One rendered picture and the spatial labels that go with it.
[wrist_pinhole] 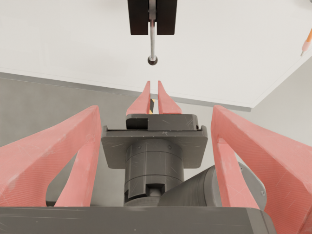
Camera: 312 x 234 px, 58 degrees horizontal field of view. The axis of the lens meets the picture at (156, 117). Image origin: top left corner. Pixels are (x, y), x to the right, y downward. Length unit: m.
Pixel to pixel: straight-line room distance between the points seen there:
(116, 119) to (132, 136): 1.14
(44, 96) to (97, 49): 0.99
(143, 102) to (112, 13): 0.14
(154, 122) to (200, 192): 0.11
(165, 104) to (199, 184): 0.13
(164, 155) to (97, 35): 0.22
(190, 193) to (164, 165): 0.07
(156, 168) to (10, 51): 0.31
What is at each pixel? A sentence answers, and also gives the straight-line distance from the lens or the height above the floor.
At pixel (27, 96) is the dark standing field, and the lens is 1.41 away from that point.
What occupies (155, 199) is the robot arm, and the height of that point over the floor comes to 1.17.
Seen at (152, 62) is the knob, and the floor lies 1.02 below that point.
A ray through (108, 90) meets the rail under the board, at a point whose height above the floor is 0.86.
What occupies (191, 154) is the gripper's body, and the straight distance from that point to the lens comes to 0.29.
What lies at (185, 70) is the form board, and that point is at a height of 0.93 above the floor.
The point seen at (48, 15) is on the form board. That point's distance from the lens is 0.40.
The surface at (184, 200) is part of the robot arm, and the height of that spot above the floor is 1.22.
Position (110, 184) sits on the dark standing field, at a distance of 1.50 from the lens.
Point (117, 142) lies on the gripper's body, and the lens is 0.27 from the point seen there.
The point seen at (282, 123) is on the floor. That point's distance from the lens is 1.75.
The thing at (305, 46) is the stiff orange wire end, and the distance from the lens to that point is 0.30.
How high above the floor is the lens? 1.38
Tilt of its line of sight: 74 degrees down
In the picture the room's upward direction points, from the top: 130 degrees clockwise
